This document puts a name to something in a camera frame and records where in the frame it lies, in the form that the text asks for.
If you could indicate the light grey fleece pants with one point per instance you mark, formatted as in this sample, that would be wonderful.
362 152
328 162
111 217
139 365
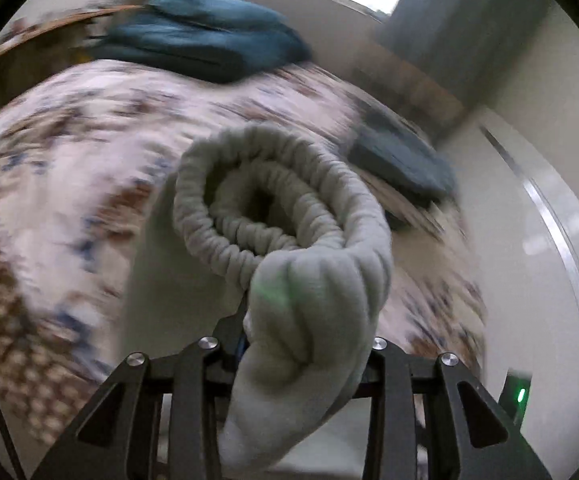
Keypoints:
261 216

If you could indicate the floral plaid fleece blanket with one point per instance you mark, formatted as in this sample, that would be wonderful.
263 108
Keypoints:
81 155

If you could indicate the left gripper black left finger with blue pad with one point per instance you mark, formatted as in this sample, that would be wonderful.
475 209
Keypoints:
154 418

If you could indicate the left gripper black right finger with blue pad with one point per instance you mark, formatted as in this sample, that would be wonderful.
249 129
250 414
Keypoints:
468 434

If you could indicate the teal folded blanket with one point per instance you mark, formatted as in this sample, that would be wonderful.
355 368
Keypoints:
219 41

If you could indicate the grey striped curtain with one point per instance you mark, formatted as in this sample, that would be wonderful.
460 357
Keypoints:
463 45

